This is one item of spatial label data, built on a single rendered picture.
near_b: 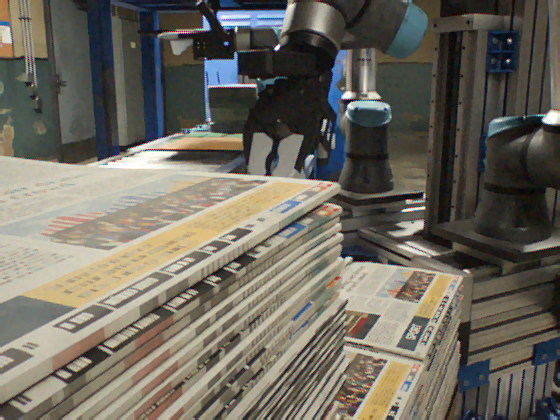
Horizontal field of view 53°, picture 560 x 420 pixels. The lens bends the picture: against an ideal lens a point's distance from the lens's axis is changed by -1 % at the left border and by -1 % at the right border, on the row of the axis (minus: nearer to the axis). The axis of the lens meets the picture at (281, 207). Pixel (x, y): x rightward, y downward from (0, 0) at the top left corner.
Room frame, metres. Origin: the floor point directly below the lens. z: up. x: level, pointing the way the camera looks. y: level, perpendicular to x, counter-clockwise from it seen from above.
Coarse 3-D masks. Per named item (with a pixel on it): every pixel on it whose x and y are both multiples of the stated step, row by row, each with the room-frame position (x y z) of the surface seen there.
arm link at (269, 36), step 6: (252, 30) 1.62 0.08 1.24; (258, 30) 1.62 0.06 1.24; (264, 30) 1.63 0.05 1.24; (270, 30) 1.63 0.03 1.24; (276, 30) 1.63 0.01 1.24; (252, 36) 1.62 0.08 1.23; (258, 36) 1.62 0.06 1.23; (264, 36) 1.62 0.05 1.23; (270, 36) 1.62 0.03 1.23; (276, 36) 1.62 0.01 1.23; (252, 42) 1.62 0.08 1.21; (258, 42) 1.62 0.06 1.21; (264, 42) 1.62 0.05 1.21; (270, 42) 1.61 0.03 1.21; (276, 42) 1.62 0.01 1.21
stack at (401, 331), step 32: (352, 288) 0.75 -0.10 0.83; (384, 288) 0.74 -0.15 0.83; (416, 288) 0.74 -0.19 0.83; (448, 288) 0.74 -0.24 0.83; (352, 320) 0.64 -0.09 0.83; (384, 320) 0.64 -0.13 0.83; (416, 320) 0.64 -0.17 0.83; (448, 320) 0.70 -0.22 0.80; (352, 352) 0.56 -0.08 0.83; (384, 352) 0.57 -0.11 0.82; (416, 352) 0.56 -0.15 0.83; (448, 352) 0.72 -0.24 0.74; (352, 384) 0.49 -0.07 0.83; (384, 384) 0.49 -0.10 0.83; (416, 384) 0.50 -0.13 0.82; (448, 384) 0.71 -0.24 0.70; (352, 416) 0.44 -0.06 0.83; (384, 416) 0.44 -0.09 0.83; (416, 416) 0.50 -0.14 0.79
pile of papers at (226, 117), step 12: (240, 84) 3.54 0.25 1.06; (252, 84) 3.54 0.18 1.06; (216, 96) 3.21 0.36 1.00; (228, 96) 3.20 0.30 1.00; (240, 96) 3.19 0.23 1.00; (252, 96) 3.19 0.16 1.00; (216, 108) 3.22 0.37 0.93; (228, 108) 3.20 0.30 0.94; (240, 108) 3.19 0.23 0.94; (252, 108) 3.18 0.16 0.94; (216, 120) 3.21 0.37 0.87; (228, 120) 3.20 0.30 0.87; (240, 120) 3.19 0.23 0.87; (216, 132) 3.21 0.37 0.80; (228, 132) 3.20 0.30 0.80; (240, 132) 3.19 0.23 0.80
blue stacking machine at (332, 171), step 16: (224, 16) 4.82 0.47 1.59; (240, 16) 4.80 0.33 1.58; (256, 16) 4.79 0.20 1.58; (272, 16) 4.76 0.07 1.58; (208, 64) 4.85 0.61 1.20; (224, 64) 4.83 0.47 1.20; (336, 64) 4.70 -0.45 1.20; (224, 80) 4.83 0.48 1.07; (240, 80) 4.80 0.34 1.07; (336, 80) 4.70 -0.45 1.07; (336, 96) 4.70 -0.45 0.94; (336, 112) 4.70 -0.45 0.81; (336, 128) 4.70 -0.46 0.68; (336, 144) 4.70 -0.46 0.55; (336, 160) 4.70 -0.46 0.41; (320, 176) 4.71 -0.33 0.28; (336, 176) 4.70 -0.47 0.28
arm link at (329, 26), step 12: (288, 12) 0.71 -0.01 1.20; (300, 12) 0.70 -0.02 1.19; (312, 12) 0.69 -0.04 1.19; (324, 12) 0.69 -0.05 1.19; (336, 12) 0.70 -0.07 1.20; (288, 24) 0.70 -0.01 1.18; (300, 24) 0.69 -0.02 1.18; (312, 24) 0.68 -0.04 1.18; (324, 24) 0.69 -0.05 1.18; (336, 24) 0.70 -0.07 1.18; (324, 36) 0.68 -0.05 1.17; (336, 36) 0.69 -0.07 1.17; (336, 48) 0.70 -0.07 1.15
